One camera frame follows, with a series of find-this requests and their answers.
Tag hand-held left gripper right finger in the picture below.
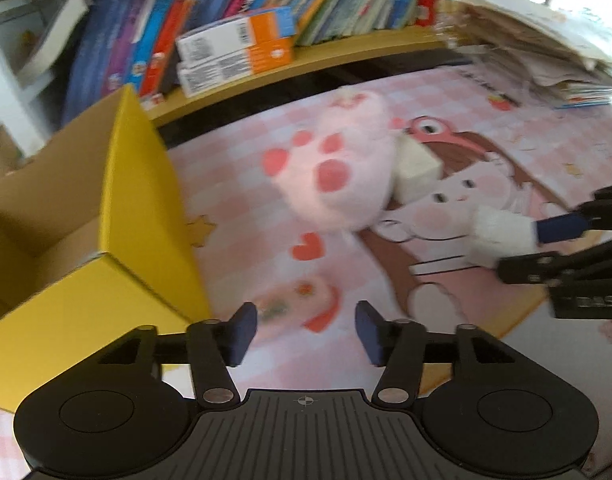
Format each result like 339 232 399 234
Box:
355 300 519 405

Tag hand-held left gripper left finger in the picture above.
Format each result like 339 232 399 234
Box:
95 302 258 406

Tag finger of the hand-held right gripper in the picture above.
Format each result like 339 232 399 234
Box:
496 234 612 287
536 182 612 245

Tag white foam block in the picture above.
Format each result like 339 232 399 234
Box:
393 135 444 201

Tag pink plush toy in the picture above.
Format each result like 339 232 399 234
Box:
262 87 402 233

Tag yellow cardboard box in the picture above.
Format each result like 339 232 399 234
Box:
0 85 212 413

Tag pink printed desk mat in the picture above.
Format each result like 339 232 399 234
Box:
0 60 612 480

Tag pile of papers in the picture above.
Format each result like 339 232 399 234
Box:
436 0 612 111

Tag wooden bookshelf with white posts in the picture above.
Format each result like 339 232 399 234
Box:
0 0 467 128

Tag thick paperback book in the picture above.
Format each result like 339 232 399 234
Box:
13 0 94 78

